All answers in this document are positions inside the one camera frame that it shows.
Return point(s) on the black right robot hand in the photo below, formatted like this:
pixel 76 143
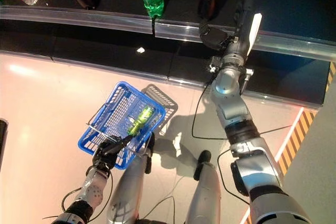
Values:
pixel 241 24

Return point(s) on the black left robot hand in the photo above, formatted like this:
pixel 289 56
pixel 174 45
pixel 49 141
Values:
pixel 107 153

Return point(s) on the blue plastic shopping basket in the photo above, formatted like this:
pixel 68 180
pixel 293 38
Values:
pixel 84 142

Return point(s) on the white plastic strip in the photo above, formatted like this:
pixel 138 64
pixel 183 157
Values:
pixel 255 30

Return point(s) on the silver left robot leg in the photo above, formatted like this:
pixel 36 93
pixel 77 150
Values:
pixel 128 182

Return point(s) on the silver robot leg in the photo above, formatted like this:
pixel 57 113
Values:
pixel 128 182
pixel 207 195

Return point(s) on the small green plastic bottle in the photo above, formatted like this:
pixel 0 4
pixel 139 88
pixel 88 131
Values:
pixel 134 128

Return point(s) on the low black base shelf board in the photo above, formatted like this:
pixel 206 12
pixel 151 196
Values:
pixel 26 40
pixel 105 51
pixel 288 77

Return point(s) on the black zip tie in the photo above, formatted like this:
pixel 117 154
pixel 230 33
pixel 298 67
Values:
pixel 51 218

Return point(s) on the white paper scrap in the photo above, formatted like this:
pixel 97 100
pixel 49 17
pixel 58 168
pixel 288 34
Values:
pixel 141 50

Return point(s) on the black side shelf unit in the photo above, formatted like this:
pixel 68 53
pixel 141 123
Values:
pixel 2 142

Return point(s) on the silver right robot leg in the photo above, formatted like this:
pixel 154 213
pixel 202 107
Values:
pixel 207 195

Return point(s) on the yellow black hazard tape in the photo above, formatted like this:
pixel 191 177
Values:
pixel 296 140

